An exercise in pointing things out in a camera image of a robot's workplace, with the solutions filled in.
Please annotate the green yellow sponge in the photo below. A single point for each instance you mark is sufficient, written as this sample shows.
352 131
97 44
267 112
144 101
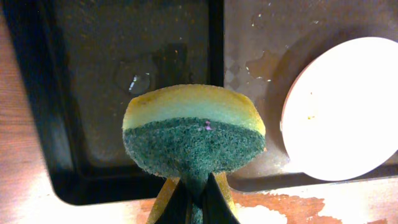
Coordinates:
186 132

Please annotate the black plastic tray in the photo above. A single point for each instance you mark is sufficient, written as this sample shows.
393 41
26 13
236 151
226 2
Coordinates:
83 61

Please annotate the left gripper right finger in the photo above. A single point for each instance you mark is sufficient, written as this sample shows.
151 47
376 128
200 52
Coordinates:
214 207

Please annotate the white plate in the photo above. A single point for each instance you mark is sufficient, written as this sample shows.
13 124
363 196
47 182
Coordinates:
339 119

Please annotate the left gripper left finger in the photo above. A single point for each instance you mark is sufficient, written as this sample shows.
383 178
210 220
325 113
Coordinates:
179 207

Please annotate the brown serving tray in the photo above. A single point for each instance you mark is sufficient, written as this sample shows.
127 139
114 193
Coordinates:
267 44

